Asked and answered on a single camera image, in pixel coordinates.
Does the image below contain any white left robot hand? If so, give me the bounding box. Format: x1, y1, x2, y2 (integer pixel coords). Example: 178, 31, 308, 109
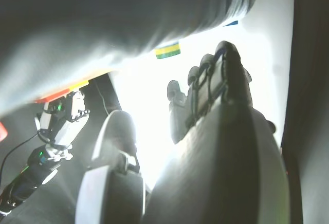
76, 40, 288, 224

